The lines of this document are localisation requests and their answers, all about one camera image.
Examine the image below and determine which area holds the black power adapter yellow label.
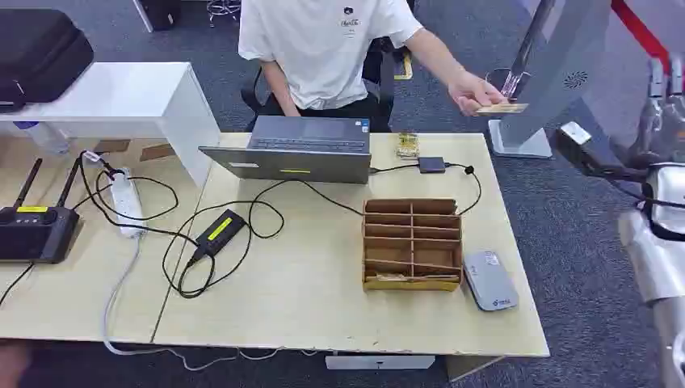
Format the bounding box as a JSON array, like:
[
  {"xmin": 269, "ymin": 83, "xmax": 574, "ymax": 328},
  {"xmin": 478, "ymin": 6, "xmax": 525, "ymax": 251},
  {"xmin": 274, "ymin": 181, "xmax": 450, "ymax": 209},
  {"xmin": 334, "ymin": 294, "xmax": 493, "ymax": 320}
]
[{"xmin": 187, "ymin": 209, "xmax": 248, "ymax": 266}]

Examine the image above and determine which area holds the short black hub cable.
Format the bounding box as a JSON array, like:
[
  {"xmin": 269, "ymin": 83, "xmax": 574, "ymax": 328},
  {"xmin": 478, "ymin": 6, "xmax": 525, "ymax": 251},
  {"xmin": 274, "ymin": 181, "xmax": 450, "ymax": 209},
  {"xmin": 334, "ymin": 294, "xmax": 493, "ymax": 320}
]
[{"xmin": 369, "ymin": 164, "xmax": 421, "ymax": 175}]

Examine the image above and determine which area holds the white power strip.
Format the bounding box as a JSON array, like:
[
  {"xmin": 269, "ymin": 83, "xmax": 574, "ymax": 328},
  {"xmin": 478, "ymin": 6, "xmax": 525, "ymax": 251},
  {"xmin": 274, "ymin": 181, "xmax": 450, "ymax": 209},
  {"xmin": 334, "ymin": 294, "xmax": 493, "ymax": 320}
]
[{"xmin": 108, "ymin": 168, "xmax": 146, "ymax": 238}]

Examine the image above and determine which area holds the chrome chair base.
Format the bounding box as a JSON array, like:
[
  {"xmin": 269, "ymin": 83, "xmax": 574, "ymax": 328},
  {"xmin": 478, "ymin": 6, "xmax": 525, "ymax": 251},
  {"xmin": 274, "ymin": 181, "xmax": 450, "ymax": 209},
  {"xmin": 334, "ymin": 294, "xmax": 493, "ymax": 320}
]
[{"xmin": 205, "ymin": 0, "xmax": 243, "ymax": 27}]

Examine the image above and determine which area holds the white desk shelf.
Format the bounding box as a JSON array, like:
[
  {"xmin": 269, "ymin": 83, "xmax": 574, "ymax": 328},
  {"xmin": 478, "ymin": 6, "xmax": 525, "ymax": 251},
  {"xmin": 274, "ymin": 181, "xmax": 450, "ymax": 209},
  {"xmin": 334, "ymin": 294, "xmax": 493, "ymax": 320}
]
[{"xmin": 0, "ymin": 61, "xmax": 221, "ymax": 188}]

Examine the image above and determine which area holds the grey laptop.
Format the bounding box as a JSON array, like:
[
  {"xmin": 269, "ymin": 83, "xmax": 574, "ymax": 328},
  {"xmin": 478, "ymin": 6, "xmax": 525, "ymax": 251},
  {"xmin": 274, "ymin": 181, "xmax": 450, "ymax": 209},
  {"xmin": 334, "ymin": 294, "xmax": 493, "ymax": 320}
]
[{"xmin": 199, "ymin": 115, "xmax": 372, "ymax": 186}]

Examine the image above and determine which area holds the wooden divided card box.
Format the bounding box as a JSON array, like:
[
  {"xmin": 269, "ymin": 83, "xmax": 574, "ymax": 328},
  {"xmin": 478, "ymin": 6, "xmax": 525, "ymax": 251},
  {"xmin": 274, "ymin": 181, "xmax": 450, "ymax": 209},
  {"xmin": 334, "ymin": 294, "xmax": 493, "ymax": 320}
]
[{"xmin": 361, "ymin": 198, "xmax": 464, "ymax": 293}]

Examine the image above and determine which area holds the black adapter cable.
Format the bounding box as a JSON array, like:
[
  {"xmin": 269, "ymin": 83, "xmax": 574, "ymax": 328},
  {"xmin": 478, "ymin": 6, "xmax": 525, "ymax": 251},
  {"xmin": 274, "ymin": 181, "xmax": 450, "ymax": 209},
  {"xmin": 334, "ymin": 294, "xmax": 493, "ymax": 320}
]
[{"xmin": 160, "ymin": 179, "xmax": 366, "ymax": 300}]

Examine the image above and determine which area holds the small black usb hub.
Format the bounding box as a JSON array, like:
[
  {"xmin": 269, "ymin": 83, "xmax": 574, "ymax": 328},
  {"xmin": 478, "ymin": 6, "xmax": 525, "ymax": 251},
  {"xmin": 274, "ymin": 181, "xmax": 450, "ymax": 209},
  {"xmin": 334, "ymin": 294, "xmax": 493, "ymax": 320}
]
[{"xmin": 418, "ymin": 156, "xmax": 447, "ymax": 175}]

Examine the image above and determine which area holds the black soft case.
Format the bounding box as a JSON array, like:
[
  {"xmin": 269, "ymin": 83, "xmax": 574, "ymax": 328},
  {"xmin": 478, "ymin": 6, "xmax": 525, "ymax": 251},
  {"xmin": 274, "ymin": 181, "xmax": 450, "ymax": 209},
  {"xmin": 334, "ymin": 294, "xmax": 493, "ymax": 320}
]
[{"xmin": 0, "ymin": 7, "xmax": 95, "ymax": 113}]

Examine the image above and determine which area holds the pale card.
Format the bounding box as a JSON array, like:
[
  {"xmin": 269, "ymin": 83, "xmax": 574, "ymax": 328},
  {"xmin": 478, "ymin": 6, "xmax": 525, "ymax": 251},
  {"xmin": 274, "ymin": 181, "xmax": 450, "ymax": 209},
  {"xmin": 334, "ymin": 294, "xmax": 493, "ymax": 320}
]
[{"xmin": 475, "ymin": 103, "xmax": 530, "ymax": 116}]

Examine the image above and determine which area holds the grey flat card reader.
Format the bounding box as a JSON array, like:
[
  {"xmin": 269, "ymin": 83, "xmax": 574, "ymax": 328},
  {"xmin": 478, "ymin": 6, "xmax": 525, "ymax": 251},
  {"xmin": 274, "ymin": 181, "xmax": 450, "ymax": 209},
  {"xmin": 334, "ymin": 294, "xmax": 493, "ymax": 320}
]
[{"xmin": 462, "ymin": 250, "xmax": 519, "ymax": 313}]

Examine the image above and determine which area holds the red strip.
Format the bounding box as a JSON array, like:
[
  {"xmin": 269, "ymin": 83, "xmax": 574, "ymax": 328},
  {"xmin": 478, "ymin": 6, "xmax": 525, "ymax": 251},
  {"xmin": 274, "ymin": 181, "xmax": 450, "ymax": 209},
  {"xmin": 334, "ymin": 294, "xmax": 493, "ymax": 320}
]
[{"xmin": 611, "ymin": 0, "xmax": 671, "ymax": 61}]

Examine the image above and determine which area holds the black router with antennas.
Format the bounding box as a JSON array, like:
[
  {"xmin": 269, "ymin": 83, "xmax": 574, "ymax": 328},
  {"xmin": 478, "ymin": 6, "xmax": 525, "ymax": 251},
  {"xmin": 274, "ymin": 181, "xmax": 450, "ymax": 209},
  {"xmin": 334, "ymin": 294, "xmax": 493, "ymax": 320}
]
[{"xmin": 0, "ymin": 158, "xmax": 82, "ymax": 264}]

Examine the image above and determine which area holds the stack of cards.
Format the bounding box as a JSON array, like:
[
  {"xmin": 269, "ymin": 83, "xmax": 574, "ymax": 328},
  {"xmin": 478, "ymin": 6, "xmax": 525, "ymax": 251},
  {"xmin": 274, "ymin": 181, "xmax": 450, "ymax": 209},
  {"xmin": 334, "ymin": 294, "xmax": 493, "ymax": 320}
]
[{"xmin": 396, "ymin": 132, "xmax": 421, "ymax": 159}]

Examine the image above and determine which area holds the person's left hand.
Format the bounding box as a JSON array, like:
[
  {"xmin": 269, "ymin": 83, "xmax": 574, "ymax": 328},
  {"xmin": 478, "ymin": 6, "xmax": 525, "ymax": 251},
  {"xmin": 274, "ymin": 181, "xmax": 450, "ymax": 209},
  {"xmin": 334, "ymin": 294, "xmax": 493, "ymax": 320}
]
[{"xmin": 448, "ymin": 72, "xmax": 509, "ymax": 117}]

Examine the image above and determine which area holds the person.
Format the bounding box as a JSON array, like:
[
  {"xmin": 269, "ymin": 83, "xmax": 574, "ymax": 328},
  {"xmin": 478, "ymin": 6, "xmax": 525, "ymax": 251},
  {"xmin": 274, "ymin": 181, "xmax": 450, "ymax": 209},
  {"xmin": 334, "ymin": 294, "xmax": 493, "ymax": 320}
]
[{"xmin": 237, "ymin": 0, "xmax": 425, "ymax": 133}]

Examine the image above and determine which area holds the black hub loop cable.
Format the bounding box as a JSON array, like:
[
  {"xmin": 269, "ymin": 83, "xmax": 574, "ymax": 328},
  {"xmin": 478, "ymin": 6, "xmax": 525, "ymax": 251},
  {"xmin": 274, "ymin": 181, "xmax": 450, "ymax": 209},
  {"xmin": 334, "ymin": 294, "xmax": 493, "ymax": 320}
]
[{"xmin": 445, "ymin": 162, "xmax": 483, "ymax": 217}]

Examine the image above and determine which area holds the black router cable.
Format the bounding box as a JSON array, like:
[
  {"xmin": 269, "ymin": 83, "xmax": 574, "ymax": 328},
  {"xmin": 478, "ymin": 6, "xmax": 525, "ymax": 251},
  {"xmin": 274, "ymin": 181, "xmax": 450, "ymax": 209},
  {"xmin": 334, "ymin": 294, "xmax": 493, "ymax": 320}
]
[{"xmin": 0, "ymin": 262, "xmax": 36, "ymax": 307}]

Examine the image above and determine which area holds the white bracket under table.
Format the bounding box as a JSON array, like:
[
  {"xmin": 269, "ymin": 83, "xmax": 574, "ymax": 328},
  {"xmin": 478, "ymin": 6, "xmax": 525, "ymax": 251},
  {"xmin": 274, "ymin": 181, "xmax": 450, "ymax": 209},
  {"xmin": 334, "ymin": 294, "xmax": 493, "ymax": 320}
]
[{"xmin": 325, "ymin": 354, "xmax": 436, "ymax": 372}]

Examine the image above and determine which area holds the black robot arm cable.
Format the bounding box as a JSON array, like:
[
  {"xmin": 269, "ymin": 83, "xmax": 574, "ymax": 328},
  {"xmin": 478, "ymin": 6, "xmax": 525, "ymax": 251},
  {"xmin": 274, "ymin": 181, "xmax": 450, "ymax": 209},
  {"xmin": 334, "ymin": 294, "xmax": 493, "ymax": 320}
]
[{"xmin": 607, "ymin": 179, "xmax": 685, "ymax": 243}]

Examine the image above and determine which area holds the black cabinet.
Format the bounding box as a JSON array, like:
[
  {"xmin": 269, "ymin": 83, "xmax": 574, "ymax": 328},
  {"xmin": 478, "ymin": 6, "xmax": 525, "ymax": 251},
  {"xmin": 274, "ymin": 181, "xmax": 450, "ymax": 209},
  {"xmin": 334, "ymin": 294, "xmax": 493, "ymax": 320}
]
[{"xmin": 132, "ymin": 0, "xmax": 182, "ymax": 33}]

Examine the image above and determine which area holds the clear water bottle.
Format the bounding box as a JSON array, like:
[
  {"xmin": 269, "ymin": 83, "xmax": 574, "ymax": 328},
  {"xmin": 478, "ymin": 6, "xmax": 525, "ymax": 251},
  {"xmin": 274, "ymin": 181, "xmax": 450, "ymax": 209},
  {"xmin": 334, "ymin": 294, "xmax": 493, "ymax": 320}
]
[{"xmin": 13, "ymin": 121, "xmax": 70, "ymax": 156}]

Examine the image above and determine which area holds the white power strip cable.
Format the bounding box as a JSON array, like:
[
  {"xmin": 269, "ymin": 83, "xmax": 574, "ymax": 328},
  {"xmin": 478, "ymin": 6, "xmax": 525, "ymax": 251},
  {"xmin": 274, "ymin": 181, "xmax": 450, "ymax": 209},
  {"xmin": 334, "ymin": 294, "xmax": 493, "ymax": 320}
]
[{"xmin": 101, "ymin": 235, "xmax": 322, "ymax": 373}]

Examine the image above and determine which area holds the pale table leg panel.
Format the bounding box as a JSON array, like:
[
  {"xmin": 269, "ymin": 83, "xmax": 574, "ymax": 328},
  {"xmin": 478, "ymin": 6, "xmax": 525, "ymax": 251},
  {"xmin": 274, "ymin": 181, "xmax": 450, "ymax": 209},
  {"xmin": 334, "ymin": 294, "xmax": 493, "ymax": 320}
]
[{"xmin": 445, "ymin": 356, "xmax": 504, "ymax": 383}]

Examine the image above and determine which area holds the black power strip cable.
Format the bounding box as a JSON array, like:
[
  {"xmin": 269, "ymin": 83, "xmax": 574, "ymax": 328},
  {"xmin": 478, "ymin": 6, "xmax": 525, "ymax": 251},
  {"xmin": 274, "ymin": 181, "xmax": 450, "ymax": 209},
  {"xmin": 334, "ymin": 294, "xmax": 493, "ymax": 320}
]
[{"xmin": 72, "ymin": 151, "xmax": 200, "ymax": 248}]

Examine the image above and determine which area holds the grey floor stand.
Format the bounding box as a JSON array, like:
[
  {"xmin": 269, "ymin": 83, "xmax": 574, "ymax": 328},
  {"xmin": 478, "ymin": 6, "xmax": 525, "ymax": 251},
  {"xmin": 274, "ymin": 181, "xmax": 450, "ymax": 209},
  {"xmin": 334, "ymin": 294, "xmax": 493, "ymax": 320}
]
[{"xmin": 488, "ymin": 0, "xmax": 643, "ymax": 159}]

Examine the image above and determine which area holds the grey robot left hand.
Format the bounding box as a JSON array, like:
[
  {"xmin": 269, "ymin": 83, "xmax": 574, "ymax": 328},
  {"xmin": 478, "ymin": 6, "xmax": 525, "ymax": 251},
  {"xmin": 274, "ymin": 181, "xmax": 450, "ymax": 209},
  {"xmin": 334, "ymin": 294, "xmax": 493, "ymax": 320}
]
[{"xmin": 0, "ymin": 342, "xmax": 32, "ymax": 388}]

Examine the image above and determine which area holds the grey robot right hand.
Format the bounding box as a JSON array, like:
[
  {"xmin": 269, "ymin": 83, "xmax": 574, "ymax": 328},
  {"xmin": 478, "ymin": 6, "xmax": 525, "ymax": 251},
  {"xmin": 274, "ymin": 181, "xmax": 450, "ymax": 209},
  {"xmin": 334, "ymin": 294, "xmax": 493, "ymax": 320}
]
[{"xmin": 628, "ymin": 53, "xmax": 685, "ymax": 169}]

